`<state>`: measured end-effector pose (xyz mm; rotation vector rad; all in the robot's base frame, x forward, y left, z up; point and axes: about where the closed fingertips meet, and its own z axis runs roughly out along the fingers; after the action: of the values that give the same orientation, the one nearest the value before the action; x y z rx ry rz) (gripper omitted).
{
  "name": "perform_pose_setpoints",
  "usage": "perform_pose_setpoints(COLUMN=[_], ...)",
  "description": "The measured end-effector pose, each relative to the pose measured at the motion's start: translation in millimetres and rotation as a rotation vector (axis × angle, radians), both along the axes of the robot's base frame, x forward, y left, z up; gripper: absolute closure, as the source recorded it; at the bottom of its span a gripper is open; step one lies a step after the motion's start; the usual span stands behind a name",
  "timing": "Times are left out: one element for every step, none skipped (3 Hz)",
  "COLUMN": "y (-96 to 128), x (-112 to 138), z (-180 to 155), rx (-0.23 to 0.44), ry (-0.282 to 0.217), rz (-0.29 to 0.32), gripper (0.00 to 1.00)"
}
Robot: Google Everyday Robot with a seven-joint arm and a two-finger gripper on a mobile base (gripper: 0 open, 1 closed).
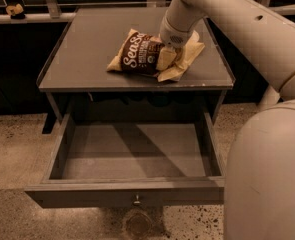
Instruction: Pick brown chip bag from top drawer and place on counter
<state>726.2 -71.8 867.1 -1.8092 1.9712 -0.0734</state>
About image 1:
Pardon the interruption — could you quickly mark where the metal railing frame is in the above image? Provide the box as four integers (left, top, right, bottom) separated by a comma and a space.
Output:
0, 0, 295, 26

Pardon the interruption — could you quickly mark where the brown chip bag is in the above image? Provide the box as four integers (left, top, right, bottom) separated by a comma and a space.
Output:
107, 29, 165, 76

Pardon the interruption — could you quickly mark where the metal drawer knob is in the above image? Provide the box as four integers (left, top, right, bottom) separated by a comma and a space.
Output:
133, 194, 142, 207

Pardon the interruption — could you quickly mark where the grey open drawer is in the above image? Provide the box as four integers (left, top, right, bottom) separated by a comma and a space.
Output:
25, 114, 225, 208

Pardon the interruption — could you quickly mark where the grey cabinet with counter top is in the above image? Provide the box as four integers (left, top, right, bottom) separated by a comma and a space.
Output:
37, 7, 235, 120

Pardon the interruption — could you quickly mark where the round floor drain cover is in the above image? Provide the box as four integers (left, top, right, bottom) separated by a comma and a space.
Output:
122, 208, 157, 240

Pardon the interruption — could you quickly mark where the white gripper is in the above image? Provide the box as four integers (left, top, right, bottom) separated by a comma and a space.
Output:
156, 14, 205, 82

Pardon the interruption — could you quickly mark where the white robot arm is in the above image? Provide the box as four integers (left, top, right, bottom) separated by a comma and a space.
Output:
160, 0, 295, 240

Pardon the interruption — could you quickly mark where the small yellow black object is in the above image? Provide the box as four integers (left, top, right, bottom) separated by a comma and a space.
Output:
6, 3, 25, 19

